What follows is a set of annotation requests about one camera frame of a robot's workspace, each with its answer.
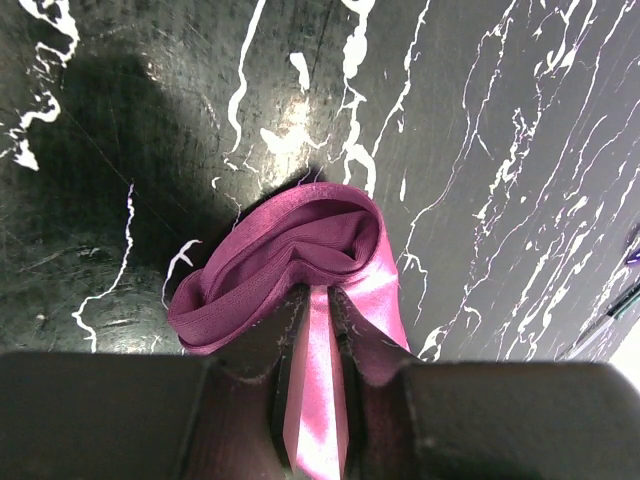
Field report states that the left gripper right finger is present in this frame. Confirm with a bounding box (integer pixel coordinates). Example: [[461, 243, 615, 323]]
[[329, 287, 415, 475]]

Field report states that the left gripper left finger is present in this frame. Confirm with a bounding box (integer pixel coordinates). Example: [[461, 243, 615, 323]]
[[216, 284, 308, 465]]

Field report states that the purple cloth napkin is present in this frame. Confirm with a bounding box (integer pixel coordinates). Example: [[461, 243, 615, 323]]
[[168, 182, 407, 479]]

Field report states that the silver knife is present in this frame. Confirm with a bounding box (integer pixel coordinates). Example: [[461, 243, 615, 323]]
[[554, 280, 639, 361]]

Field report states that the purple utensil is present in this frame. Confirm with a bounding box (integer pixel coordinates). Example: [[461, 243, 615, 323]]
[[624, 234, 640, 267]]

